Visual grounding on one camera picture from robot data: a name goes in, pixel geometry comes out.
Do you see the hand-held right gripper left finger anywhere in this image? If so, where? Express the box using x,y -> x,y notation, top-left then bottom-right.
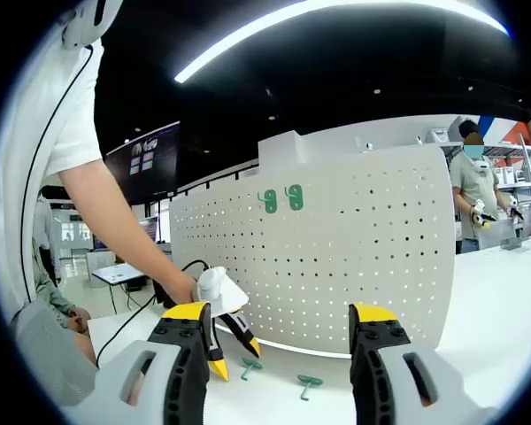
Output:
60,300 -> 214,425

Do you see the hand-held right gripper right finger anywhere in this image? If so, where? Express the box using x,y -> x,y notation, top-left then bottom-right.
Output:
348,302 -> 500,425

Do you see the green hook assembly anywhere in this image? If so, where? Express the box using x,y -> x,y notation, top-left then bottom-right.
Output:
257,189 -> 279,215
284,183 -> 305,210
240,357 -> 264,382
296,374 -> 324,402

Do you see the white perforated mounting plate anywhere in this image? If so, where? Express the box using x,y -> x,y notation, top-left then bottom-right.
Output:
168,144 -> 457,359

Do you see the person's left hand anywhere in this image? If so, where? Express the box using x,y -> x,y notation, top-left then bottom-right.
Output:
169,273 -> 200,307

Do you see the small white table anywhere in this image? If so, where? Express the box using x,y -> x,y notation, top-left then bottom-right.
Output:
90,262 -> 147,313

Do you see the storage shelf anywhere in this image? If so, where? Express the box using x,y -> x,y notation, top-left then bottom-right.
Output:
424,126 -> 531,205

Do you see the ceiling light strip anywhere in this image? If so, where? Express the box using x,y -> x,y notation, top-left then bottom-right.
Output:
173,0 -> 511,85

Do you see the white chest device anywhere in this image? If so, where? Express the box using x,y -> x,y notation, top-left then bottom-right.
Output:
61,0 -> 123,50

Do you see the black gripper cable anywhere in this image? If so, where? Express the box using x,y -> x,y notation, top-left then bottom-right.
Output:
95,259 -> 211,370

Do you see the large dark wall screen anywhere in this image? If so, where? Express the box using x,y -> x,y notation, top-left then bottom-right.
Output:
104,120 -> 181,206

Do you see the wire basket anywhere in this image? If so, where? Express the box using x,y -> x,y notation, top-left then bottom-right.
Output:
498,220 -> 527,252

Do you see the black chest device cable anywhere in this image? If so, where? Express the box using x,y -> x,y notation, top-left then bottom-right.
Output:
19,42 -> 94,306

